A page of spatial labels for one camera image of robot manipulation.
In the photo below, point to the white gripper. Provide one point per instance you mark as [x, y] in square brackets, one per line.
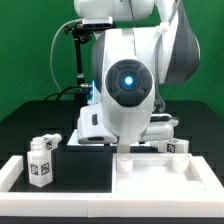
[123, 127]

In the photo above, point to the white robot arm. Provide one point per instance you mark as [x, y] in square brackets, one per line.
[141, 44]

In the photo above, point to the white square tabletop panel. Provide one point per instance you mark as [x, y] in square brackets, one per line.
[150, 173]

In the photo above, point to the white U-shaped obstacle fence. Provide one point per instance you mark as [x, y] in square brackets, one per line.
[207, 203]

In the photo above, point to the white marker base plate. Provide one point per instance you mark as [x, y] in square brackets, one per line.
[73, 140]

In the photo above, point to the black camera stand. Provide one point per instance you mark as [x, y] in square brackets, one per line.
[80, 36]

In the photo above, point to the grey camera on stand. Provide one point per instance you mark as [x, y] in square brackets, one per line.
[97, 23]

